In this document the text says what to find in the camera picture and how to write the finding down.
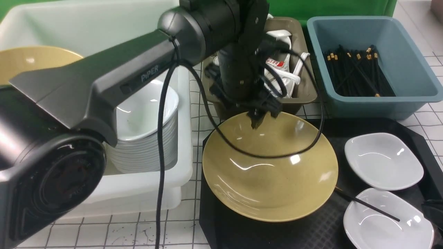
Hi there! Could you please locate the green backdrop cloth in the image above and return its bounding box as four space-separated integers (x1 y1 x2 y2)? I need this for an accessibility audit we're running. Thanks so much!
0 0 398 52

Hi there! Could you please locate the white square dish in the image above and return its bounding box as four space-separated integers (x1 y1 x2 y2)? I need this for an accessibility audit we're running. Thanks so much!
343 188 434 249
344 133 424 191

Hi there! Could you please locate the teal plastic bin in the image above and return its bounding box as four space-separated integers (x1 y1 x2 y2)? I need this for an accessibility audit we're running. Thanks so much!
307 16 442 120

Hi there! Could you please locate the olive plastic bin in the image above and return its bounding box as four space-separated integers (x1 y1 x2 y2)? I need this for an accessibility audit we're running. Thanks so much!
201 17 318 120

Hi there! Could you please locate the black serving tray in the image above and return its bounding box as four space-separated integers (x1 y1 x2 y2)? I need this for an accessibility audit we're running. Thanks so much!
199 118 442 249

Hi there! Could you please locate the black chopstick gold band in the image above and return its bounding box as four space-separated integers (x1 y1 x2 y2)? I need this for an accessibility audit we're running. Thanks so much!
334 186 400 222

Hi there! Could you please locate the yellow noodle bowl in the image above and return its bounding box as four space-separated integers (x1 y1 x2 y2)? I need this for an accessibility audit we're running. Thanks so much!
202 112 339 222

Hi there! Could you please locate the stack of white dishes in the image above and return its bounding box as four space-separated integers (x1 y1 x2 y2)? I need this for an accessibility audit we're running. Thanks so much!
106 80 179 174

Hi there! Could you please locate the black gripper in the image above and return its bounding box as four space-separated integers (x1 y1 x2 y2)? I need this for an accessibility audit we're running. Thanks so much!
204 48 283 129

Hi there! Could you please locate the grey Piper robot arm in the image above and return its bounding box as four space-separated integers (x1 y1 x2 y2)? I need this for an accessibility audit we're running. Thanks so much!
1 0 282 249

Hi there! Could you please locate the pile of white spoons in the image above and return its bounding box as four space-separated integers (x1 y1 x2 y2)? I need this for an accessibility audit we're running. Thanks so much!
213 29 311 98

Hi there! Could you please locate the large white plastic tub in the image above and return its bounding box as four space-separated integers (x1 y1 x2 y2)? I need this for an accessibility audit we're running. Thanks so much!
0 0 193 224

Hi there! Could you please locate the pile of black chopsticks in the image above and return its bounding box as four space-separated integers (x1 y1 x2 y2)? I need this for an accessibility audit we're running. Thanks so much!
323 45 396 97

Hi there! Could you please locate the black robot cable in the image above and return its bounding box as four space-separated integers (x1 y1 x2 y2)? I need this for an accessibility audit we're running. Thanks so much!
155 36 325 249

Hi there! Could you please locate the stack of yellow bowls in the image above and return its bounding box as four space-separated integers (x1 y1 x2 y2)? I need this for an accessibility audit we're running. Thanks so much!
0 46 83 85

